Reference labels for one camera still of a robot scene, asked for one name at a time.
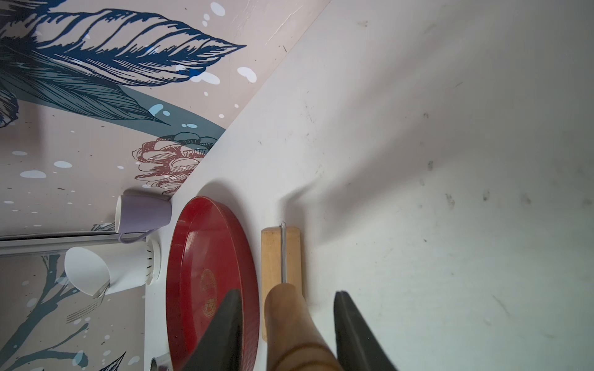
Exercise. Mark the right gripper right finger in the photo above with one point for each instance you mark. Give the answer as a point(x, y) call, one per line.
point(357, 347)

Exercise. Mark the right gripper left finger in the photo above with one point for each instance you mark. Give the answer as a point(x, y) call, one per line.
point(220, 347)

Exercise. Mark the small round metal cutter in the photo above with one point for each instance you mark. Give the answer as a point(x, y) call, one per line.
point(161, 363)

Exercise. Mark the wooden rolling pin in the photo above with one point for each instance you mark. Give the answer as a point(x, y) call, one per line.
point(293, 341)

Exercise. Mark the round red tray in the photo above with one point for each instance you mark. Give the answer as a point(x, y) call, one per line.
point(209, 257)

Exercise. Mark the white cutlery holder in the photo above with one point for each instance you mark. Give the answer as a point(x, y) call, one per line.
point(119, 267)

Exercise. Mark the purple mug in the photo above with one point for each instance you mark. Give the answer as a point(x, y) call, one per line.
point(136, 216)

